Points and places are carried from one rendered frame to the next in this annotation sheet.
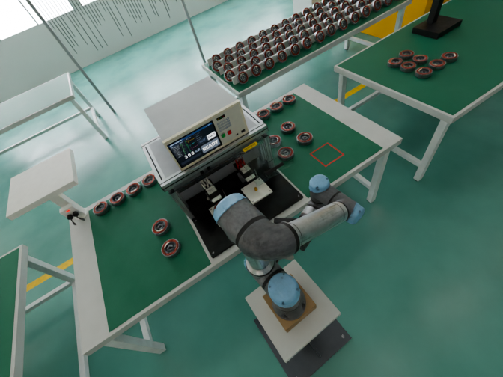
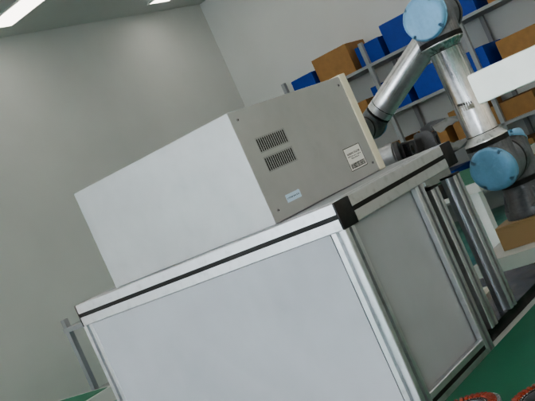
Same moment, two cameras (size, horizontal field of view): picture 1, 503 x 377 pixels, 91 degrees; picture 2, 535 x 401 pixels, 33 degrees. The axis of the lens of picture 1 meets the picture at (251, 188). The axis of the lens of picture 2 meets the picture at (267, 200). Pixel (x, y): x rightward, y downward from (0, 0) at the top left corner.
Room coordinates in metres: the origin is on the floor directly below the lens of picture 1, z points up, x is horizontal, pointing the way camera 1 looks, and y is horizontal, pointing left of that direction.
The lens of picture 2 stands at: (2.27, 1.66, 1.19)
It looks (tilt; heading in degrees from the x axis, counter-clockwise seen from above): 1 degrees down; 234
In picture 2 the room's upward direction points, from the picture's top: 24 degrees counter-clockwise
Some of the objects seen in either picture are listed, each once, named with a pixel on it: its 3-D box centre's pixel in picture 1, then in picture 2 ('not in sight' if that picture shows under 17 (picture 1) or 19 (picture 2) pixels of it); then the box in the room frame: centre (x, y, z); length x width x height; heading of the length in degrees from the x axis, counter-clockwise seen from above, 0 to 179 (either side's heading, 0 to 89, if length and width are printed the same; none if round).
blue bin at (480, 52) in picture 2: not in sight; (475, 61); (-4.45, -3.84, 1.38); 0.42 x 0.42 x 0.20; 14
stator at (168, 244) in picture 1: (171, 247); not in sight; (0.79, 0.57, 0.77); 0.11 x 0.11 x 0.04
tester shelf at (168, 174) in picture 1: (202, 138); (262, 235); (1.25, 0.18, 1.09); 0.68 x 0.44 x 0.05; 106
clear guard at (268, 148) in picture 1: (259, 155); not in sight; (1.01, -0.11, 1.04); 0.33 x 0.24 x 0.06; 16
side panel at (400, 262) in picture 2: not in sight; (418, 294); (1.24, 0.51, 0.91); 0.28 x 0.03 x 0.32; 16
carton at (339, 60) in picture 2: not in sight; (342, 63); (-4.11, -5.08, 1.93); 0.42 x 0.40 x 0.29; 108
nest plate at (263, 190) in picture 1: (256, 190); not in sight; (0.98, -0.03, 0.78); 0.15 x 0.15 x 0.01; 16
